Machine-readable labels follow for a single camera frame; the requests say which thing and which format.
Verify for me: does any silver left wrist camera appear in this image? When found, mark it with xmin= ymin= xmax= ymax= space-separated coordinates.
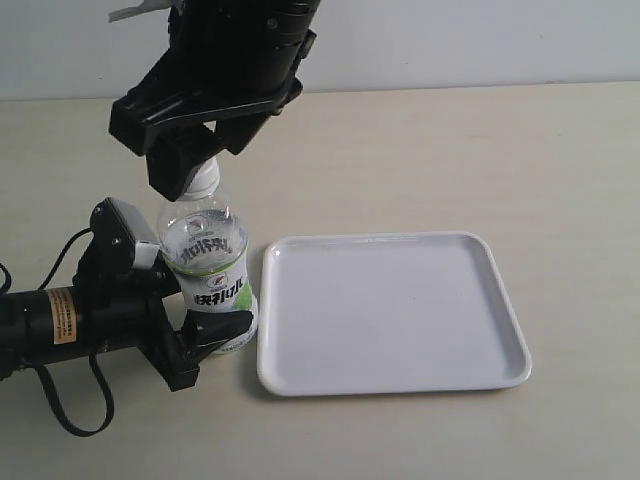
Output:
xmin=89 ymin=197 xmax=160 ymax=274

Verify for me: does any white bottle cap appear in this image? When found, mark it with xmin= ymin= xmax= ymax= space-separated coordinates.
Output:
xmin=183 ymin=156 xmax=221 ymax=201

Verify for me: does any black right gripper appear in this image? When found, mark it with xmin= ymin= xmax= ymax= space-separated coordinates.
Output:
xmin=109 ymin=30 xmax=317 ymax=201

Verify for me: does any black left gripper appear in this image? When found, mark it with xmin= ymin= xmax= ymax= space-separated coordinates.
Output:
xmin=73 ymin=257 xmax=253 ymax=391

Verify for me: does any clear plastic water bottle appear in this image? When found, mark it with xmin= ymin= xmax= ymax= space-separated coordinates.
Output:
xmin=156 ymin=185 xmax=258 ymax=354

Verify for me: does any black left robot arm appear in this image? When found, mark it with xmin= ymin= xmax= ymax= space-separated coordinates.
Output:
xmin=1 ymin=265 xmax=253 ymax=391

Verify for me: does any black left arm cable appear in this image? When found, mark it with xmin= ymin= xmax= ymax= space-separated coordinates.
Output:
xmin=0 ymin=227 xmax=114 ymax=437

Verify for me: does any white rectangular plastic tray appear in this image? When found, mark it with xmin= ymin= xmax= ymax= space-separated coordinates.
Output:
xmin=257 ymin=231 xmax=532 ymax=397

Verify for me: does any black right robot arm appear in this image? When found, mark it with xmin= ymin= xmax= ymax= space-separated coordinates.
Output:
xmin=108 ymin=0 xmax=319 ymax=201

